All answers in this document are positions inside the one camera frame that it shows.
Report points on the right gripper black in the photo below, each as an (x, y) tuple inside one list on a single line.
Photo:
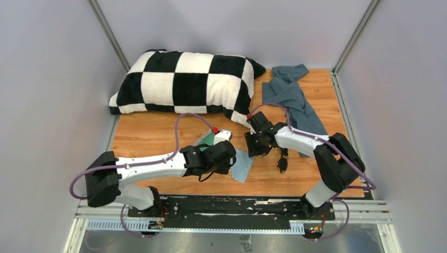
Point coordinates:
[(253, 150)]

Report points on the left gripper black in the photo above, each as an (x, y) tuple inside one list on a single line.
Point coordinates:
[(225, 169)]

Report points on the grey glasses case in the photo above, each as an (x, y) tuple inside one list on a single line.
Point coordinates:
[(206, 139)]

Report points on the light blue cleaning cloth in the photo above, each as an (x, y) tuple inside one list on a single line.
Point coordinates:
[(241, 168)]

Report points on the black sunglasses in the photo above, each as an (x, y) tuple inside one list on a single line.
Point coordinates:
[(283, 161)]

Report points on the black white checkered pillow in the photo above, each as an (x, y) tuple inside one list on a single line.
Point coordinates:
[(185, 82)]

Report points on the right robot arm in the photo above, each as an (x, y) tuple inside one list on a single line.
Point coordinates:
[(337, 161)]

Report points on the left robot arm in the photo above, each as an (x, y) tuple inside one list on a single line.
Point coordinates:
[(117, 182)]

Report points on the grey-blue towel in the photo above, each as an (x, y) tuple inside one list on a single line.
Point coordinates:
[(283, 89)]

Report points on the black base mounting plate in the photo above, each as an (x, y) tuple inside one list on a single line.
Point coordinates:
[(223, 212)]

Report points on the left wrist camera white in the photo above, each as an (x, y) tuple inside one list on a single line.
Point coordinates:
[(223, 135)]

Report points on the aluminium frame rail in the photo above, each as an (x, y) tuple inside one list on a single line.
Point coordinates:
[(350, 212)]

